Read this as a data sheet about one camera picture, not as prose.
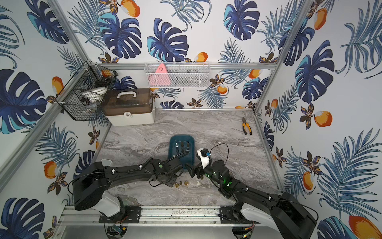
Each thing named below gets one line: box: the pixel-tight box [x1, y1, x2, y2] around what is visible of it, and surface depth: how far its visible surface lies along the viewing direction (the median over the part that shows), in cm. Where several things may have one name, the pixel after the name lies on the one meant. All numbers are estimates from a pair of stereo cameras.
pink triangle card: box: [147, 63, 171, 87], surface depth 92 cm
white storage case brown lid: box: [103, 87, 156, 127], surface depth 103 cm
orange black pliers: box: [241, 117, 253, 136], surface depth 112 cm
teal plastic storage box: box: [168, 134, 195, 169], surface depth 100 cm
